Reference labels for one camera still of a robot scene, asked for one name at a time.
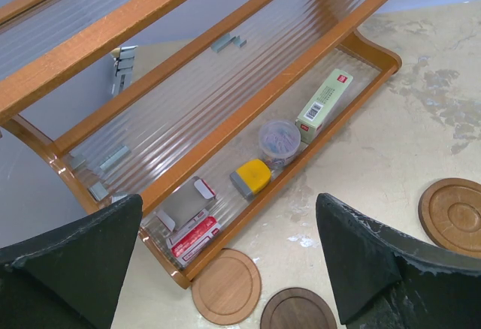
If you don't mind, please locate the dark walnut coaster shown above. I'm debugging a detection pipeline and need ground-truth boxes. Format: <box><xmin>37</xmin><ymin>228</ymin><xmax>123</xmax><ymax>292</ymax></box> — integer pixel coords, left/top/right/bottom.
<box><xmin>260</xmin><ymin>287</ymin><xmax>337</xmax><ymax>329</ymax></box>

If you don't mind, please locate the ringed brown coaster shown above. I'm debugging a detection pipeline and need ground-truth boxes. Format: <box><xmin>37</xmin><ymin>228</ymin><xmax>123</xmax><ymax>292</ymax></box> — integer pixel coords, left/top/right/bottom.
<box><xmin>418</xmin><ymin>178</ymin><xmax>480</xmax><ymax>258</ymax></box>

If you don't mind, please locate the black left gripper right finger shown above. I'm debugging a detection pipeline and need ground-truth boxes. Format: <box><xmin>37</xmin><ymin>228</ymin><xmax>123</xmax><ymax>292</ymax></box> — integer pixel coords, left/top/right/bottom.
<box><xmin>316</xmin><ymin>193</ymin><xmax>480</xmax><ymax>328</ymax></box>

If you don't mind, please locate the open grey staple box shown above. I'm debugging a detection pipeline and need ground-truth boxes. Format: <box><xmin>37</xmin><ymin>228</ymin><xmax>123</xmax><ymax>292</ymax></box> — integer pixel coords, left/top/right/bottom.
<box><xmin>156</xmin><ymin>177</ymin><xmax>216</xmax><ymax>232</ymax></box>

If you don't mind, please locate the clear paperclip tub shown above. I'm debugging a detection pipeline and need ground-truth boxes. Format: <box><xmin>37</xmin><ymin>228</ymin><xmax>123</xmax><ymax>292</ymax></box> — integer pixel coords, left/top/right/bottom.
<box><xmin>259</xmin><ymin>120</ymin><xmax>301</xmax><ymax>170</ymax></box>

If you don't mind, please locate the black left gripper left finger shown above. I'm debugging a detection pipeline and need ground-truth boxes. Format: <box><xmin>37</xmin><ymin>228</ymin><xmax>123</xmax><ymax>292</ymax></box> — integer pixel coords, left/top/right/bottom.
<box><xmin>1</xmin><ymin>195</ymin><xmax>143</xmax><ymax>328</ymax></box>

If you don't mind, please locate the green staples box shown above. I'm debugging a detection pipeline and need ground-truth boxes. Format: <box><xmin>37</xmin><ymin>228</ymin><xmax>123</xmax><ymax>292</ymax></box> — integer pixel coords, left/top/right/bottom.
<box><xmin>295</xmin><ymin>69</ymin><xmax>353</xmax><ymax>144</ymax></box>

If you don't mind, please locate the light wooden coaster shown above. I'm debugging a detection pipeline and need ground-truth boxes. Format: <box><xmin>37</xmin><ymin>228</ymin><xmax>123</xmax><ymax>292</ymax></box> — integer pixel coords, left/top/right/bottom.
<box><xmin>192</xmin><ymin>249</ymin><xmax>262</xmax><ymax>325</ymax></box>

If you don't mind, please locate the red white staple box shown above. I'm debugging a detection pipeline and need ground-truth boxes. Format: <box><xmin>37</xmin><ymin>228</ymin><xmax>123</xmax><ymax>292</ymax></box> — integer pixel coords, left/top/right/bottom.
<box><xmin>167</xmin><ymin>216</ymin><xmax>221</xmax><ymax>267</ymax></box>

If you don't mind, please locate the orange wooden three-tier shelf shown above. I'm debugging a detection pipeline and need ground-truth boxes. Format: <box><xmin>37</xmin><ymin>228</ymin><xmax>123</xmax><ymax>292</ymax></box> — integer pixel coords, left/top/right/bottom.
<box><xmin>1</xmin><ymin>0</ymin><xmax>401</xmax><ymax>288</ymax></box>

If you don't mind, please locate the yellow grey stamp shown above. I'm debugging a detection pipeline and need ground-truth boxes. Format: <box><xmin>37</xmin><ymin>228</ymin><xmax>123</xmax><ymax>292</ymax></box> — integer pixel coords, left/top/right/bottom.
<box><xmin>229</xmin><ymin>158</ymin><xmax>271</xmax><ymax>200</ymax></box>

